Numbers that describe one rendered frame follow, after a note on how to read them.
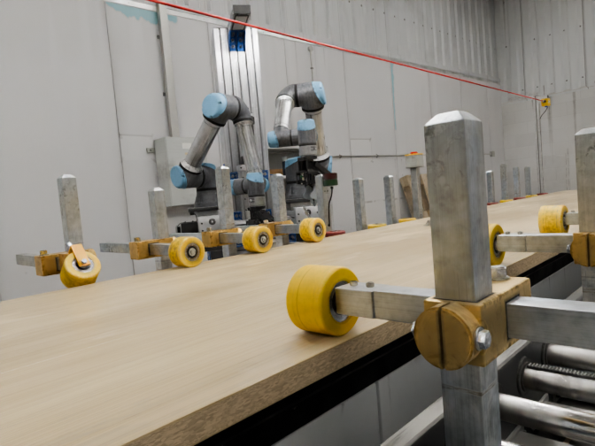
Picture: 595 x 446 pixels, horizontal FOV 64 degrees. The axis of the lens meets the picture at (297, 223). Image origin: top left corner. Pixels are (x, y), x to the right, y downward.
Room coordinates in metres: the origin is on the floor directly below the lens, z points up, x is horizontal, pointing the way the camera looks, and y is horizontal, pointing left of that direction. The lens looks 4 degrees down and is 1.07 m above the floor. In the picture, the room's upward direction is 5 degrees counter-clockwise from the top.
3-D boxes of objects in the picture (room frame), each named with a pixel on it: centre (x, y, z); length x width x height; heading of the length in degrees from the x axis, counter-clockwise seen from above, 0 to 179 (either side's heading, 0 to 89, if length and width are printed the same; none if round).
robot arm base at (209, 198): (2.55, 0.47, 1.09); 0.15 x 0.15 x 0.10
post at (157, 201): (1.40, 0.41, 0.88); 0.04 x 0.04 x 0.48; 46
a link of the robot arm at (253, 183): (2.17, 0.18, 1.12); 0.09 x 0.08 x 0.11; 53
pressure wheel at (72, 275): (1.11, 0.52, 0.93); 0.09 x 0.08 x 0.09; 46
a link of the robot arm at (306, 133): (2.02, -0.07, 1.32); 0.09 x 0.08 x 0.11; 173
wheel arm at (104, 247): (1.41, 0.47, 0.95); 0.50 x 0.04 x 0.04; 46
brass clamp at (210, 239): (1.57, 0.25, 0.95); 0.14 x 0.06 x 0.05; 136
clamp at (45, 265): (1.21, 0.60, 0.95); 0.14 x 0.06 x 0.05; 136
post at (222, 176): (1.58, 0.23, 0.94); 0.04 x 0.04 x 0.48; 46
